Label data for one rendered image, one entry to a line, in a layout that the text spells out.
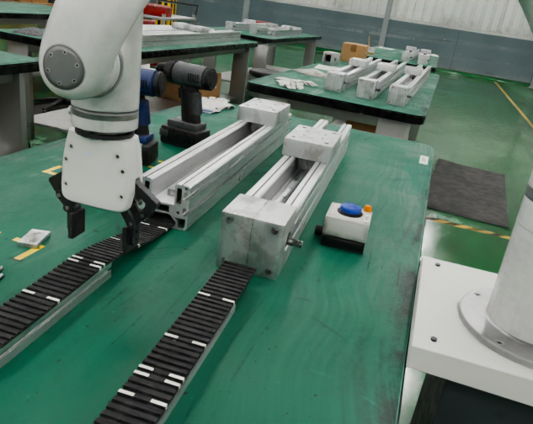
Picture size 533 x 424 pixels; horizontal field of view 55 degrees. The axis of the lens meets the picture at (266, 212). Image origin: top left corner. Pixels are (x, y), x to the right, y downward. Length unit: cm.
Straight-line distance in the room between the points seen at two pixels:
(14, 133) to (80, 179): 202
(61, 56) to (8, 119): 215
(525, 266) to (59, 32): 60
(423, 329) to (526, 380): 13
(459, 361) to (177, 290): 38
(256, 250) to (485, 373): 36
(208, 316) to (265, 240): 19
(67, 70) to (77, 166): 17
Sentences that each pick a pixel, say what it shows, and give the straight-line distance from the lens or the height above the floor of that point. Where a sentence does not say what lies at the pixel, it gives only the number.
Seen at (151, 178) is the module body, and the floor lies 86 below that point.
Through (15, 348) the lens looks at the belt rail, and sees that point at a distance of 65.
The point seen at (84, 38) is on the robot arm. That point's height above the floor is 112.
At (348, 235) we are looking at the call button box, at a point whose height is 81.
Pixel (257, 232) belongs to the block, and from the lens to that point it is 79.
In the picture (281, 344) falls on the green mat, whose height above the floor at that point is 78.
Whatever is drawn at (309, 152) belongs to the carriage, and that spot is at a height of 88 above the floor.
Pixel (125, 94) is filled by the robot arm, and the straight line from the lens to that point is 67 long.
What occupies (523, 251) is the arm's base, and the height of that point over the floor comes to 94.
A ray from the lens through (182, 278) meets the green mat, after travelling 79.
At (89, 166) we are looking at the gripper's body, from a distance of 71.
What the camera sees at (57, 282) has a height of 81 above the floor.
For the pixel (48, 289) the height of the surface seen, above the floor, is 81.
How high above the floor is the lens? 118
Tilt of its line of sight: 22 degrees down
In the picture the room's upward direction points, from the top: 9 degrees clockwise
